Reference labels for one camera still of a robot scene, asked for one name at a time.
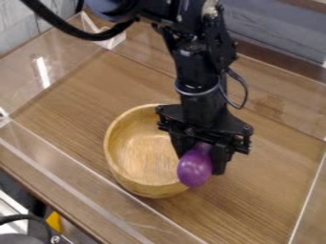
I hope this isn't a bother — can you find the black cable bottom left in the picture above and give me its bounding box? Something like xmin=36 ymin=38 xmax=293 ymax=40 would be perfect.
xmin=0 ymin=213 xmax=52 ymax=244

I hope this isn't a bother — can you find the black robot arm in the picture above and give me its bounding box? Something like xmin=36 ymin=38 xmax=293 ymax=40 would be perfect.
xmin=85 ymin=0 xmax=254 ymax=175

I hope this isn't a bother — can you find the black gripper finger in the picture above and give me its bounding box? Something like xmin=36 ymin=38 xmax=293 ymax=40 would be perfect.
xmin=170 ymin=132 xmax=195 ymax=157
xmin=210 ymin=144 xmax=234 ymax=175

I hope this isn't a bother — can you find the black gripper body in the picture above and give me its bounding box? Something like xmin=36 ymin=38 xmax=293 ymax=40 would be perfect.
xmin=155 ymin=93 xmax=254 ymax=154

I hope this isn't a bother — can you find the brown wooden bowl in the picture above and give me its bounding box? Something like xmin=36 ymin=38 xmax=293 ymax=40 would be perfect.
xmin=103 ymin=104 xmax=188 ymax=198

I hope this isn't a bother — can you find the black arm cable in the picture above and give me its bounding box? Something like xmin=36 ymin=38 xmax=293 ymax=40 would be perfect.
xmin=17 ymin=0 xmax=138 ymax=42

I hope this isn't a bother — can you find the purple toy eggplant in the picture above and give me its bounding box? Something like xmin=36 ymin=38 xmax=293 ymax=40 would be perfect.
xmin=176 ymin=142 xmax=212 ymax=188

